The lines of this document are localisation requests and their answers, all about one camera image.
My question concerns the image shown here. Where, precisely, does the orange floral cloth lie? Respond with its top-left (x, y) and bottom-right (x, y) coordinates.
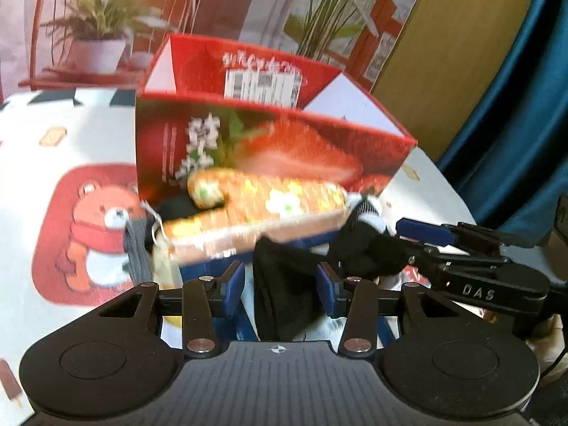
top-left (160, 168), bottom-right (350, 263)

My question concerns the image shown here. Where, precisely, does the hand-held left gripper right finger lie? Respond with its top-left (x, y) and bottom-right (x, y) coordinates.
top-left (317, 263), bottom-right (466, 359)

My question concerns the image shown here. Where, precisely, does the printed room scene backdrop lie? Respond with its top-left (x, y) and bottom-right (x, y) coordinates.
top-left (0, 0), bottom-right (441, 95)

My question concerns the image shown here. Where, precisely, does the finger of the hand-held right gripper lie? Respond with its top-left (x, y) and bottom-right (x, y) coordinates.
top-left (396, 218), bottom-right (536, 257)
top-left (406, 247), bottom-right (512, 285)

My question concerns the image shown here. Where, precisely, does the black and white sock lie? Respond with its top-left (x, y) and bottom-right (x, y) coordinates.
top-left (332, 193), bottom-right (417, 281)

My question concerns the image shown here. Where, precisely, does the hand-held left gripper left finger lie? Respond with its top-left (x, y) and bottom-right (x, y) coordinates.
top-left (98, 261), bottom-right (246, 359)

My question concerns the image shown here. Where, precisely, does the red strawberry print cardboard box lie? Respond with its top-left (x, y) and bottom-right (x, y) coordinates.
top-left (134, 33), bottom-right (419, 207)

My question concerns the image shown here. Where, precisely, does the dark grey ribbed sock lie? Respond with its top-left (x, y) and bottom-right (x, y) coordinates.
top-left (122, 213), bottom-right (157, 290)

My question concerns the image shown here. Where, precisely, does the blue curtain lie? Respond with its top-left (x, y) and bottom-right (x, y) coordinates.
top-left (437, 0), bottom-right (568, 250)

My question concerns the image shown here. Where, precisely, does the wooden panel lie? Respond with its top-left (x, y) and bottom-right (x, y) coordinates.
top-left (370, 0), bottom-right (545, 161)

